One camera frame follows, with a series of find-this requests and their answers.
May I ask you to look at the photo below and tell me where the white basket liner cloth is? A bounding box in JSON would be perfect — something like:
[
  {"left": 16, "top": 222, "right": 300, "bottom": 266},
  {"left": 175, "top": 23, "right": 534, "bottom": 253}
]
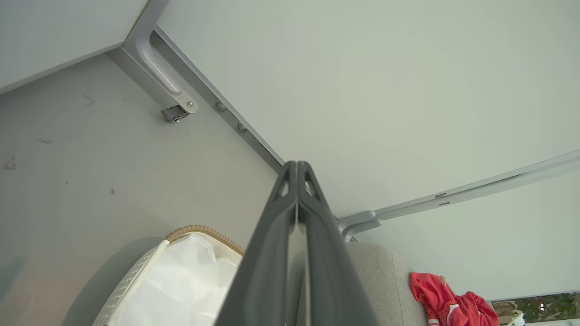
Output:
[{"left": 120, "top": 233, "right": 243, "bottom": 326}]

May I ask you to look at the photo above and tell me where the small white object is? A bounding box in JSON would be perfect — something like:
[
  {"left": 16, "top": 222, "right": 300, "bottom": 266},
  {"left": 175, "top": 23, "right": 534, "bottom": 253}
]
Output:
[{"left": 498, "top": 309, "right": 526, "bottom": 326}]

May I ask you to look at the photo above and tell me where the grey partition post with caster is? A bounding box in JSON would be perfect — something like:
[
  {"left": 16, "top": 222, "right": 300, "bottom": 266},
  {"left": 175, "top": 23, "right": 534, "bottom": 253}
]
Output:
[{"left": 121, "top": 0, "right": 199, "bottom": 124}]

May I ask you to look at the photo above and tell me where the grey fabric sofa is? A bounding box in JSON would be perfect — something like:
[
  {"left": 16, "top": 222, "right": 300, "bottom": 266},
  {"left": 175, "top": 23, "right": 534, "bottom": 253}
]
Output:
[{"left": 290, "top": 242, "right": 494, "bottom": 326}]

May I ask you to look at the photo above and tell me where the red shirt with white trim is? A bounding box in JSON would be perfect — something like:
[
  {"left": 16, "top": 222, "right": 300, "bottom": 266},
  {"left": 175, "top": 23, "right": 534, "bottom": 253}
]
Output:
[{"left": 410, "top": 272, "right": 500, "bottom": 326}]

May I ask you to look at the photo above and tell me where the grey partition bottom rail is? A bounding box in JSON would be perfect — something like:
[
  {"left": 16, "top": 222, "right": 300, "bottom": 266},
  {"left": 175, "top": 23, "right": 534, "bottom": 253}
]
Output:
[
  {"left": 374, "top": 151, "right": 580, "bottom": 220},
  {"left": 152, "top": 26, "right": 286, "bottom": 173}
]

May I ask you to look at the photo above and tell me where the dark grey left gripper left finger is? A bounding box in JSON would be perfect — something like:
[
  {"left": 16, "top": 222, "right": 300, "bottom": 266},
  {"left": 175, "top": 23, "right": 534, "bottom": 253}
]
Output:
[{"left": 215, "top": 161, "right": 298, "bottom": 326}]

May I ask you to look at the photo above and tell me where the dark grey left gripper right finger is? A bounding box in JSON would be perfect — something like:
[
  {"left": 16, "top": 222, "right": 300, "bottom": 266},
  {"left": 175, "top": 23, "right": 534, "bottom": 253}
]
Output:
[{"left": 298, "top": 162, "right": 379, "bottom": 326}]

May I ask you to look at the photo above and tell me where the white woven laundry basket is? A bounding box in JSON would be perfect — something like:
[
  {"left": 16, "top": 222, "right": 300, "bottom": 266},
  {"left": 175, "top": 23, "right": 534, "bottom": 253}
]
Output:
[{"left": 93, "top": 225, "right": 247, "bottom": 326}]

